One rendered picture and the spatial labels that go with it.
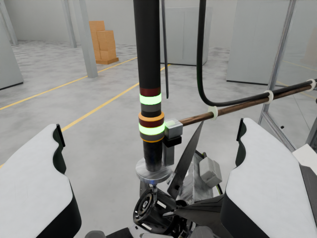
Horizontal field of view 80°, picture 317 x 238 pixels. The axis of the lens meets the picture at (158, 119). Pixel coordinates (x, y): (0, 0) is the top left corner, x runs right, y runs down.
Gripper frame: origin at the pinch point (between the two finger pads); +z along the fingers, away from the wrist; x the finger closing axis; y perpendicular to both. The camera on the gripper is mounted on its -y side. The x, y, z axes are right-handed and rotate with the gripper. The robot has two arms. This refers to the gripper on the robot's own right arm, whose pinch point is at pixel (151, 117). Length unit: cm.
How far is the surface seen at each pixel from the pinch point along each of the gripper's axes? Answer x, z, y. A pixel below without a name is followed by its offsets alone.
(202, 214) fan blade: 8.9, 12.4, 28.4
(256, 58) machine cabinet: 268, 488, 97
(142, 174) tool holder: -2.3, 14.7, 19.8
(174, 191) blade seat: 6, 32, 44
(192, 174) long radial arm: 15, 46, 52
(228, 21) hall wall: 420, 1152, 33
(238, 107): 18.2, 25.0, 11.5
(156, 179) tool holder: 0.2, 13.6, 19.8
